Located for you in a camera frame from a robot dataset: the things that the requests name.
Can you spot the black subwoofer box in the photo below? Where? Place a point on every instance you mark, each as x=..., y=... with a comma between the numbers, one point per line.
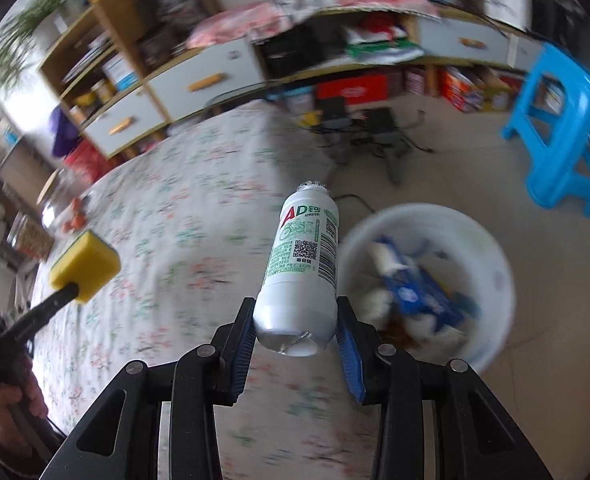
x=300, y=55

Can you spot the blue plastic stool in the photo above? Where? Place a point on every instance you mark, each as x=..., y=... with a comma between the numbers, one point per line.
x=555, y=125

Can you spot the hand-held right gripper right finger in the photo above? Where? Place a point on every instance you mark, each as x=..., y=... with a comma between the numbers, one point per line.
x=351, y=360

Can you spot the floral tablecloth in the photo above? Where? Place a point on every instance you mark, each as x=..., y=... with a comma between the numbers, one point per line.
x=185, y=240

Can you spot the purple bag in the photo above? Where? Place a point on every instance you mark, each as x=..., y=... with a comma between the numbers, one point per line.
x=65, y=132

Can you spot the blue and white box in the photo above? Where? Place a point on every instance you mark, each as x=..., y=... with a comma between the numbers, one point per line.
x=120, y=72

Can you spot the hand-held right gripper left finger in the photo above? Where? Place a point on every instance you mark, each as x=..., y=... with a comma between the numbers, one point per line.
x=242, y=350

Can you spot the green houseplant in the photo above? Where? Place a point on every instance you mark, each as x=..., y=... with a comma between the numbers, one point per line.
x=25, y=20

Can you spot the red flat box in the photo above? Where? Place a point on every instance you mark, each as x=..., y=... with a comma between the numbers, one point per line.
x=352, y=89

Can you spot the person's left hand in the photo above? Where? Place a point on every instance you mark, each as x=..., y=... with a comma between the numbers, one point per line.
x=10, y=400

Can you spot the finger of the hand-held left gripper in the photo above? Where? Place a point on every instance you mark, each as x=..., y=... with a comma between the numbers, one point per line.
x=45, y=310

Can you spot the yellow sponge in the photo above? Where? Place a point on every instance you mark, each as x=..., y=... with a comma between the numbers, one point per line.
x=85, y=265

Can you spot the colourful cardboard carton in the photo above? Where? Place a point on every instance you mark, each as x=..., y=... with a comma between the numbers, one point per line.
x=475, y=87

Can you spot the blue and white packet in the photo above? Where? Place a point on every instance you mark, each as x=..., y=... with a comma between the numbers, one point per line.
x=420, y=290

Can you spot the red cloth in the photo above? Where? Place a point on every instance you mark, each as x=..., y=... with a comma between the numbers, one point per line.
x=381, y=26

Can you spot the white plastic bucket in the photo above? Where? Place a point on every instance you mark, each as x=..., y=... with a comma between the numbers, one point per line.
x=495, y=280

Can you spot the white bottle with green label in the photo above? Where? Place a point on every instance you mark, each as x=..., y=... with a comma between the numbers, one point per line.
x=300, y=270

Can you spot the red bag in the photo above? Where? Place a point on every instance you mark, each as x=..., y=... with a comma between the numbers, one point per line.
x=86, y=161

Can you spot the framed picture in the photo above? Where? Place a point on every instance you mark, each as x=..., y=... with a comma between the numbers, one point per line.
x=175, y=20

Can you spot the green and white packet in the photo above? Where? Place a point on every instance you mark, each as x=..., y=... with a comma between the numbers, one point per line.
x=385, y=51

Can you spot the white crumpled tissue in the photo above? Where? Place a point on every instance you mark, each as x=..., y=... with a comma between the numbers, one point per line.
x=376, y=302

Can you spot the clear container with orange fruit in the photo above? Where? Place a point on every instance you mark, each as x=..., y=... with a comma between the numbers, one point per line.
x=65, y=205

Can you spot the pink floral cloth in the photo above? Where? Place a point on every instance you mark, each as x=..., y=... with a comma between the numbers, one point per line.
x=285, y=10

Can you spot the wooden cabinet with pale drawers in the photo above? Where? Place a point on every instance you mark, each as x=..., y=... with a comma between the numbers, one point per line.
x=200, y=80

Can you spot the brown scrap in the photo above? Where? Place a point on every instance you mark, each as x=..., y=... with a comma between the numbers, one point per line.
x=402, y=332

